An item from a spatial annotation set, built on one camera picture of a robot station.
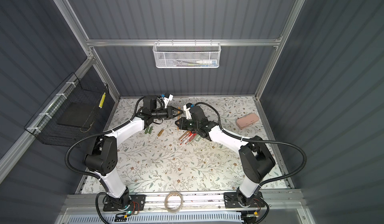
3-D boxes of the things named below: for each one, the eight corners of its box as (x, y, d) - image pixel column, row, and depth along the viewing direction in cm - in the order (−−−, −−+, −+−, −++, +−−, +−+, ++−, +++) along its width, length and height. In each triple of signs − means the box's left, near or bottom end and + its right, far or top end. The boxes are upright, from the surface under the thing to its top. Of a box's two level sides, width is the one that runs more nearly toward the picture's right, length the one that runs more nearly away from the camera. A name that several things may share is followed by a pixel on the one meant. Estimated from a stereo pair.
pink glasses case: (240, 129, 103) (241, 127, 101) (233, 122, 107) (234, 119, 105) (258, 120, 108) (260, 117, 106) (251, 113, 112) (253, 111, 110)
